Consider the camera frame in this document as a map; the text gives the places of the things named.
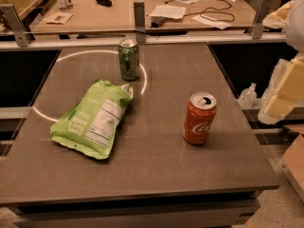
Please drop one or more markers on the metal bracket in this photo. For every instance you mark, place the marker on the metal bracket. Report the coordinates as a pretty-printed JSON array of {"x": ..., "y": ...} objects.
[
  {"x": 139, "y": 17},
  {"x": 22, "y": 37},
  {"x": 256, "y": 29}
]

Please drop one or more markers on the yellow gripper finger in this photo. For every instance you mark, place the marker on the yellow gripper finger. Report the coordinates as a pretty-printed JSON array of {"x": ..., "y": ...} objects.
[
  {"x": 289, "y": 92},
  {"x": 278, "y": 18}
]

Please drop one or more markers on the left metal bracket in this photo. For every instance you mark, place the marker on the left metal bracket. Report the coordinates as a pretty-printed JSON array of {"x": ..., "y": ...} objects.
[{"x": 22, "y": 37}]

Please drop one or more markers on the green soda can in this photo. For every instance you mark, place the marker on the green soda can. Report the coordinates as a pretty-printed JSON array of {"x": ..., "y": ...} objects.
[{"x": 129, "y": 59}]

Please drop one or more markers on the white paper sheet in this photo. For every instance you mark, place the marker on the white paper sheet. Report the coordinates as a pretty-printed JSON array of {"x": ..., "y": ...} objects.
[{"x": 167, "y": 11}]

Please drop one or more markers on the small paper packet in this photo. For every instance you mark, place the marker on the small paper packet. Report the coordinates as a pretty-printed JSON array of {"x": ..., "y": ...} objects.
[{"x": 58, "y": 18}]

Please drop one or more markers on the black mouse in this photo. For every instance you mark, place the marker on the black mouse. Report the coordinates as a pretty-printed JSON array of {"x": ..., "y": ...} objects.
[{"x": 105, "y": 3}]

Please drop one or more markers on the green jalapeno chip bag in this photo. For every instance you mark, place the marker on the green jalapeno chip bag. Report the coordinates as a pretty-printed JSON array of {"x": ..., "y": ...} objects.
[{"x": 90, "y": 126}]

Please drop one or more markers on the wooden back desk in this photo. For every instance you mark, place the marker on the wooden back desk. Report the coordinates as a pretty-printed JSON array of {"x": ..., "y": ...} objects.
[{"x": 88, "y": 16}]

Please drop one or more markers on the red coke can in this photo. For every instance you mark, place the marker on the red coke can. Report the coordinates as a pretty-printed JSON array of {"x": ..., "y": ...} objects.
[{"x": 200, "y": 113}]

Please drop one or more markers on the clear sanitizer bottle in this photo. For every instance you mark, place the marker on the clear sanitizer bottle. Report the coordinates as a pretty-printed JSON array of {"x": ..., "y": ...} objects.
[{"x": 248, "y": 96}]

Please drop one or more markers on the middle metal bracket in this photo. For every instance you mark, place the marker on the middle metal bracket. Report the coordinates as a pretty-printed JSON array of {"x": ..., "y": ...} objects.
[{"x": 139, "y": 17}]

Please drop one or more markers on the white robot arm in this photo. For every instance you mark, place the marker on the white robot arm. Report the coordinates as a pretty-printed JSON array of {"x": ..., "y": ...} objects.
[{"x": 294, "y": 38}]

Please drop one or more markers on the right metal bracket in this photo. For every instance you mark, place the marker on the right metal bracket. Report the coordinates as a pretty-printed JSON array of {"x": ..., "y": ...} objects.
[{"x": 256, "y": 29}]

